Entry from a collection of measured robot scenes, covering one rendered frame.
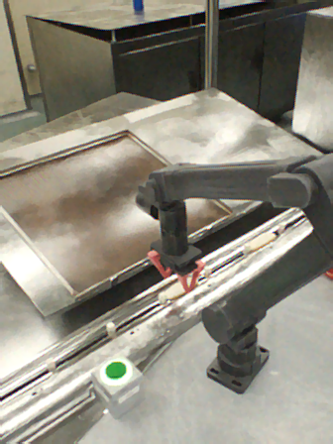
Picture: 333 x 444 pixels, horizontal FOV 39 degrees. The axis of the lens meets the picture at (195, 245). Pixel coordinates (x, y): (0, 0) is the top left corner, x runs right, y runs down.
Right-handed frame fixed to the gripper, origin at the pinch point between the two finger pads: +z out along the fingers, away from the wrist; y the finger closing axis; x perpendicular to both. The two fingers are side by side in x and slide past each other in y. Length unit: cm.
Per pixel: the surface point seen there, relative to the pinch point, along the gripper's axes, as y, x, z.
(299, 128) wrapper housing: -29, 80, -6
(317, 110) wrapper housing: -23, 80, -14
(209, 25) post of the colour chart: -85, 91, -32
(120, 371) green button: 11.7, -23.5, 0.7
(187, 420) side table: 22.5, -17.5, 9.9
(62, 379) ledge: 2.5, -30.9, 4.6
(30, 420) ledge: 6.4, -39.4, 5.0
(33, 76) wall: -376, 138, 46
